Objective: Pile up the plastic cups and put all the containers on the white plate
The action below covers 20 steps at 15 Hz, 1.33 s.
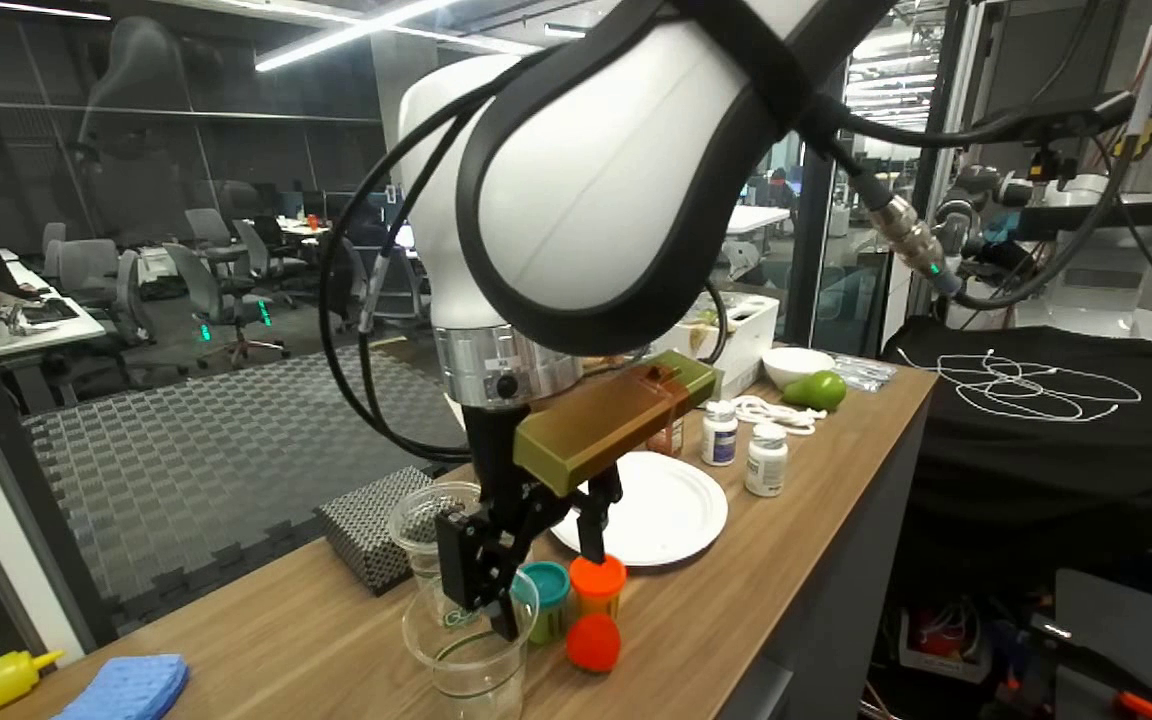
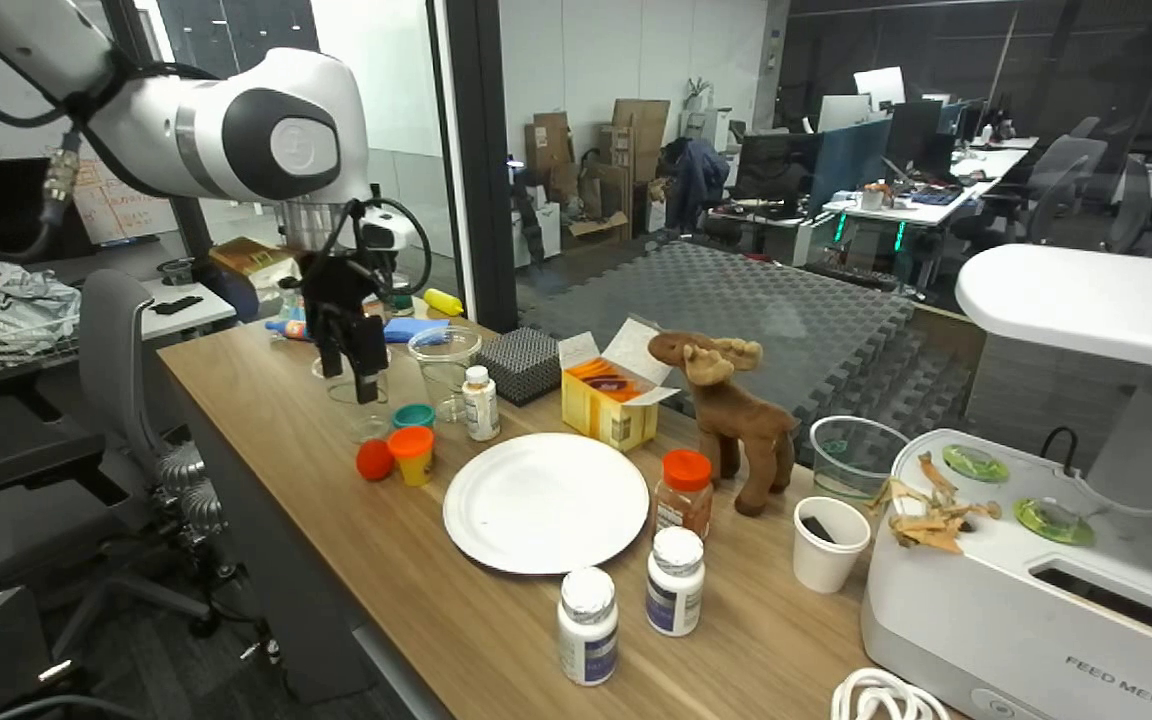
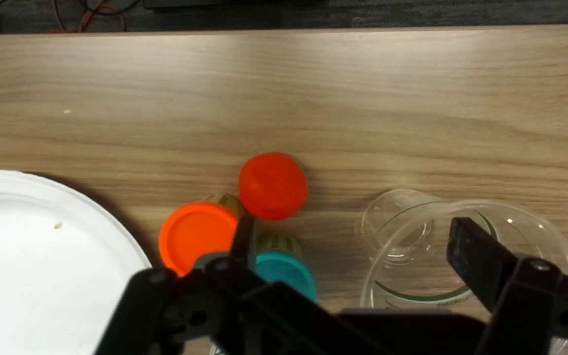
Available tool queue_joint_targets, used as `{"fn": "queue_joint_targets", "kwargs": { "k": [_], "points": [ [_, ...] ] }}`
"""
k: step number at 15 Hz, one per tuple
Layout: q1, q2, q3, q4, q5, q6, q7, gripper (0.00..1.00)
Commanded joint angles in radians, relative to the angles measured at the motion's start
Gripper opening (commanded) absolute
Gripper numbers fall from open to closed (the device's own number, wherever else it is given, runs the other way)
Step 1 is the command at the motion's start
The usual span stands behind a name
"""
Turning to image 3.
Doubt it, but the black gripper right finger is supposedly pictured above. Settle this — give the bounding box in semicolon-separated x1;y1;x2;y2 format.
445;218;568;355

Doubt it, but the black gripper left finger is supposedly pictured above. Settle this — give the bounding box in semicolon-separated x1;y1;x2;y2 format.
94;214;339;355

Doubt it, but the orange lid dough container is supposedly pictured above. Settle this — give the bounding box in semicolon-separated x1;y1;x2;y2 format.
156;194;244;279

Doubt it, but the clear plastic cup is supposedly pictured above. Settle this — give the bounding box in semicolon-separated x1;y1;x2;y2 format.
357;186;568;355
361;198;568;355

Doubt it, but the white paper plate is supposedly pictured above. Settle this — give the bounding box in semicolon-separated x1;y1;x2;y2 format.
0;168;156;355

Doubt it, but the teal lid dough container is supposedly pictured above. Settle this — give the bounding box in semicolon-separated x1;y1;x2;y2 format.
252;233;319;306

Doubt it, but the red ball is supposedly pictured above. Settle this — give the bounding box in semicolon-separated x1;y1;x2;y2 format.
236;150;311;223

